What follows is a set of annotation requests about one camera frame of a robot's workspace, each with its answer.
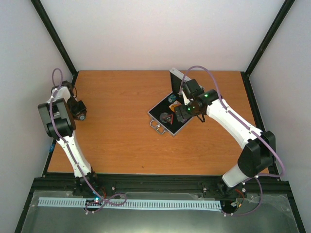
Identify red black triangular button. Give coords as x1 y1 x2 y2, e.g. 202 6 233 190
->
163 114 173 125

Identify black aluminium frame rail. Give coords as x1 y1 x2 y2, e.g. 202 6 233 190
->
30 173 293 199

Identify orange blue round button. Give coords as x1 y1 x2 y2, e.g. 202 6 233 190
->
169 104 179 112

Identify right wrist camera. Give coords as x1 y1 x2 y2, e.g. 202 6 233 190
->
179 79 204 105

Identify white slotted cable duct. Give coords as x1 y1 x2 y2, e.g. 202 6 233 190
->
37 197 222 212

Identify aluminium poker case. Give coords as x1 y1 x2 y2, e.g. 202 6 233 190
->
148 68 192 137

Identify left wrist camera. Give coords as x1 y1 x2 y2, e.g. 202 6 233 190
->
62 81 77 98

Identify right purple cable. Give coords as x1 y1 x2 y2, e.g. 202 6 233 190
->
179 65 286 217

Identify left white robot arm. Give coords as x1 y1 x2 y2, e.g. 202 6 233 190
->
37 81 101 196

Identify clear round dealer button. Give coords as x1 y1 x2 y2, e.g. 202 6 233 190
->
159 112 169 123

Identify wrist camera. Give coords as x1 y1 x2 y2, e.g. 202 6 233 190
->
62 81 77 98
179 79 204 105

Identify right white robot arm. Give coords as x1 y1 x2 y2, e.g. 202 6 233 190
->
175 89 276 195

